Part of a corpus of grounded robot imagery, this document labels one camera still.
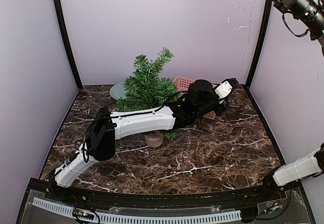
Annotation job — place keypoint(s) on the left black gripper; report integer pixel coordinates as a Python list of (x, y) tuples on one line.
[(221, 109)]

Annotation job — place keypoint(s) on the small green christmas tree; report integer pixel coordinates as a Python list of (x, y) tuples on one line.
[(144, 88)]

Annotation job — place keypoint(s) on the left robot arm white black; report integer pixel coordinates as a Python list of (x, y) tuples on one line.
[(99, 142)]

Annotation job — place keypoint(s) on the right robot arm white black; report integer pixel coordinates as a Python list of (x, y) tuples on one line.
[(311, 14)]

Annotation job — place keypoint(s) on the pink plastic basket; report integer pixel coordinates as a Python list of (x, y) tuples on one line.
[(182, 84)]

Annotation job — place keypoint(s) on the pale green plate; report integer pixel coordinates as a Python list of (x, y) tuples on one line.
[(118, 91)]

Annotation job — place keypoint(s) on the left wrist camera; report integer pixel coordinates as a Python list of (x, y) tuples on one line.
[(226, 88)]

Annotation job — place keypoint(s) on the black front rail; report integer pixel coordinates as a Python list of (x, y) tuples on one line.
[(244, 198)]

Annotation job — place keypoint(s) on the white slotted cable duct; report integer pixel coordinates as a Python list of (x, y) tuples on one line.
[(86, 216)]

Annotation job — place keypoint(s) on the right black frame post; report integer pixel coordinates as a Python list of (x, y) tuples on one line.
[(260, 43)]

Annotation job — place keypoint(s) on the black frame post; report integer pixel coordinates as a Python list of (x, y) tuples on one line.
[(66, 43), (260, 43)]

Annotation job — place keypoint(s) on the left black frame post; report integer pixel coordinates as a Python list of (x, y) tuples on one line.
[(66, 43)]

